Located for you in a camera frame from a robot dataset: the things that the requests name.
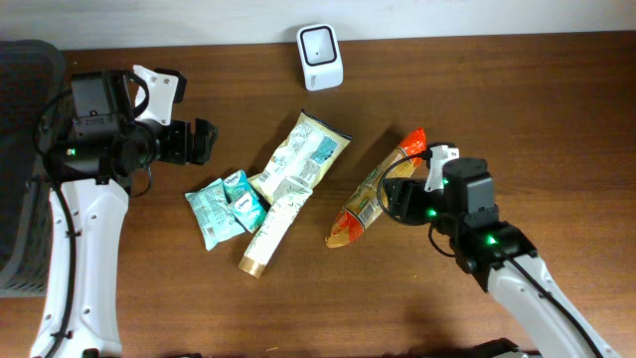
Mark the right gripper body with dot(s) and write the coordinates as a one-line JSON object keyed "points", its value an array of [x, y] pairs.
{"points": [[402, 197]]}

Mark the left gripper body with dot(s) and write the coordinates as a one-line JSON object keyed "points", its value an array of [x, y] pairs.
{"points": [[178, 141]]}

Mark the orange pasta bag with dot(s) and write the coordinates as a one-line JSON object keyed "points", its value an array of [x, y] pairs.
{"points": [[363, 207]]}

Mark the light teal wipes packet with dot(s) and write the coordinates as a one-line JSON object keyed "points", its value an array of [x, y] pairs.
{"points": [[214, 215]]}

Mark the teal tissue pack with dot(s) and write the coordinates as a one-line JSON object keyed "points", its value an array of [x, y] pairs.
{"points": [[236, 185], [248, 211]]}

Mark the cream snack bag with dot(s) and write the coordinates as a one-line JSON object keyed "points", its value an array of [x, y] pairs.
{"points": [[300, 162]]}

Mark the white Pantene tube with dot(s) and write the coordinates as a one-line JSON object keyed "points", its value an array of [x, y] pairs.
{"points": [[288, 199]]}

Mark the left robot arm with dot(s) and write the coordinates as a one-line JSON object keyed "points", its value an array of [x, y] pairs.
{"points": [[104, 128]]}

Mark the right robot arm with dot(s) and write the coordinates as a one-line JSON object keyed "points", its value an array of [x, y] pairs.
{"points": [[500, 257]]}

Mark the grey plastic mesh basket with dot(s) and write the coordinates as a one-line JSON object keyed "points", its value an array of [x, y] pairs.
{"points": [[32, 73]]}

